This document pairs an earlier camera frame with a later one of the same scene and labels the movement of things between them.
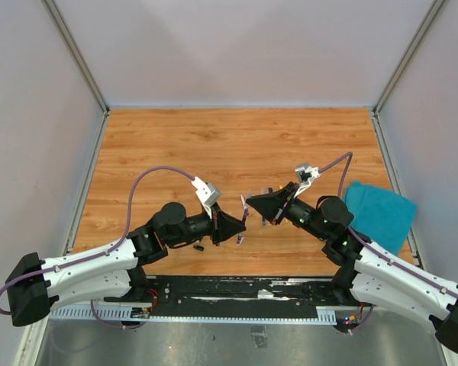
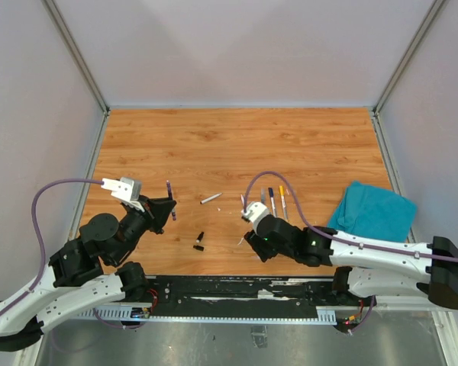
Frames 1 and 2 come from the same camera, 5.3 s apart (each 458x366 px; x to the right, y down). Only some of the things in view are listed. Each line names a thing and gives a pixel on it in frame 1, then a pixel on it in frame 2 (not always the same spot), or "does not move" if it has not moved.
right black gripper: x=268 y=204 → x=257 y=244
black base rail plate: x=243 y=295 does not move
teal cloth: x=381 y=215 does not move
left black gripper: x=224 y=226 → x=156 y=211
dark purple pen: x=243 y=219 → x=173 y=208
